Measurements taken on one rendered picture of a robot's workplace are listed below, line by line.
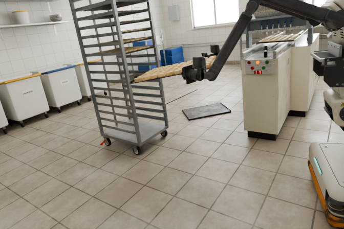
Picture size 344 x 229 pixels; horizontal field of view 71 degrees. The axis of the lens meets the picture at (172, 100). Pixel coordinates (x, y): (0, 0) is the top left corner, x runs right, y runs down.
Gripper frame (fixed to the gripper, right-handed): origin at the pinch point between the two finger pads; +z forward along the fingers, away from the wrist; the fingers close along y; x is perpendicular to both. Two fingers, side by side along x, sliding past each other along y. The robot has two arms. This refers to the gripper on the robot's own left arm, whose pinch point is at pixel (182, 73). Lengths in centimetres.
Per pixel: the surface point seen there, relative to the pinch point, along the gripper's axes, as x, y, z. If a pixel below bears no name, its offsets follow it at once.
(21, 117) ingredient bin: -135, 51, 301
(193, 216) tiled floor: -17, 95, -4
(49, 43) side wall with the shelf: -59, -51, 406
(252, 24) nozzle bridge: 157, -9, 100
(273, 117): 102, 76, 32
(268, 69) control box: 102, 27, 31
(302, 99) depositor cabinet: 170, 84, 52
